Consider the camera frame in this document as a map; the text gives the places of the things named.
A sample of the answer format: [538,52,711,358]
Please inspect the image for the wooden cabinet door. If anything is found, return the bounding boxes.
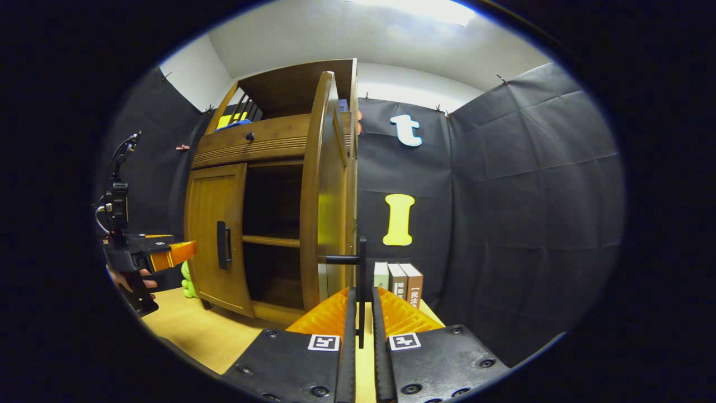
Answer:
[299,71,359,312]
[184,162,256,318]

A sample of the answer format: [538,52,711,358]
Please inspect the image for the tan spine book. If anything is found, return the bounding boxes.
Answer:
[398,263,425,309]

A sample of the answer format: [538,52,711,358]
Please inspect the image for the wooden inner shelf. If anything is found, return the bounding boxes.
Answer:
[241,235,302,249]

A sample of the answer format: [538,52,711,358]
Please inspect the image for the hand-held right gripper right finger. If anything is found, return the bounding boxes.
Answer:
[371,287,511,403]

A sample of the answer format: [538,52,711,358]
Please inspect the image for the green toy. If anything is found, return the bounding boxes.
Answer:
[180,260,200,299]

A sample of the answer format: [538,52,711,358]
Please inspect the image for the wooden double-door shoe cabinet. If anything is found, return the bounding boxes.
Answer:
[185,58,360,329]

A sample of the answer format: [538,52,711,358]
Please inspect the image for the wooden cabinet drawer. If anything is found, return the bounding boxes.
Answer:
[192,114,312,170]

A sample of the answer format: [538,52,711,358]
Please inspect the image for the black backdrop cloth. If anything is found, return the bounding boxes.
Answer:
[98,62,625,368]

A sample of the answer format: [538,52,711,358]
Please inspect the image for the brown spine book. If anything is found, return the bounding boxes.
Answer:
[387,263,409,301]

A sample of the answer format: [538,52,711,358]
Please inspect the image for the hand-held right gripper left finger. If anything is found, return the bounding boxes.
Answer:
[221,287,357,403]

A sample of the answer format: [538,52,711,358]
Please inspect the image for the black door handle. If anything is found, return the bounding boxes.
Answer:
[216,220,233,271]
[324,236,369,349]

